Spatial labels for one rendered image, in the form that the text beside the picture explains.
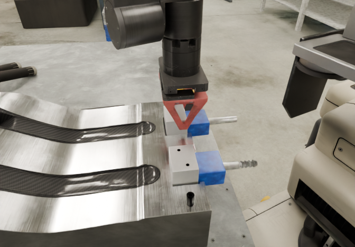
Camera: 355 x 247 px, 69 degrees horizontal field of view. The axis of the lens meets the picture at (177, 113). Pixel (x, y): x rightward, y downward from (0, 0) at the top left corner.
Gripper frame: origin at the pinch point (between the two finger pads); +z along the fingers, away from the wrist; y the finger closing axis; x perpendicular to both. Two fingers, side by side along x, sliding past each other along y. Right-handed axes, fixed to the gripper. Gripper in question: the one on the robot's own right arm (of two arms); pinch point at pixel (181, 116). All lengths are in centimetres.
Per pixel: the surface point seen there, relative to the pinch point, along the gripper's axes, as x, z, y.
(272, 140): 76, 92, -87
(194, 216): -0.9, 2.7, 17.6
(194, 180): -0.1, 1.4, 13.2
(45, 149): -22.1, 1.3, 4.1
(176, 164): -2.3, -0.8, 11.9
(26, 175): -23.2, 1.1, 9.4
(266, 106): 89, 92, -127
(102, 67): -20, 11, -45
